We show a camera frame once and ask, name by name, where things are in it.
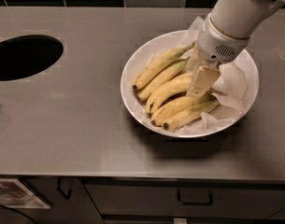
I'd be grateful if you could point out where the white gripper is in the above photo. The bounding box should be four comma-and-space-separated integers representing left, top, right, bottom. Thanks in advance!
185, 14, 249, 97

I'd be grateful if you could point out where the yellow banana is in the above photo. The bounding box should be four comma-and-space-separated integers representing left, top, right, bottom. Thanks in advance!
132, 43, 194, 91
145, 73, 192, 115
150, 93, 215, 126
162, 100, 220, 132
137, 57, 189, 101

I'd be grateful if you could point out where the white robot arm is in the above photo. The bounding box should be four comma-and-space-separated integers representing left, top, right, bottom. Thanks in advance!
187, 0, 285, 97

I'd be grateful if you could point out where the white round bowl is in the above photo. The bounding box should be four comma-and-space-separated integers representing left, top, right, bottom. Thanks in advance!
121, 29, 259, 138

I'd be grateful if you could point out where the white crumpled paper liner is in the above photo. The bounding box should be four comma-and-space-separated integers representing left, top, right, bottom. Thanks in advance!
134, 15, 249, 136

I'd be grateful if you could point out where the grey drawer front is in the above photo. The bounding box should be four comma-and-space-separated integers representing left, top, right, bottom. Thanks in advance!
87, 185, 285, 219

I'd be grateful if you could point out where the grey cabinet door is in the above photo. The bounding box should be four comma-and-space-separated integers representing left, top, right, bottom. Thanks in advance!
0, 176, 104, 224

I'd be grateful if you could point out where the black round counter hole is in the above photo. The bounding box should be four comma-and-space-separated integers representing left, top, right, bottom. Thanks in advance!
0, 35, 64, 81

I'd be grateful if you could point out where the glossy paper sheet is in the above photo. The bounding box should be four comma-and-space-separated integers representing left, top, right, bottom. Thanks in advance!
0, 178, 50, 209

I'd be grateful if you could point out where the black drawer handle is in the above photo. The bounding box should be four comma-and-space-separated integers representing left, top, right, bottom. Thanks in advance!
177, 189, 213, 206

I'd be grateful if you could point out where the black cabinet door handle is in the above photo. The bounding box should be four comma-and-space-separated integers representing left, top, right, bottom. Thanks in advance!
56, 178, 72, 201

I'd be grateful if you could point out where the black cable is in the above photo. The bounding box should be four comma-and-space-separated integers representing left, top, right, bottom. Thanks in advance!
0, 201, 39, 224

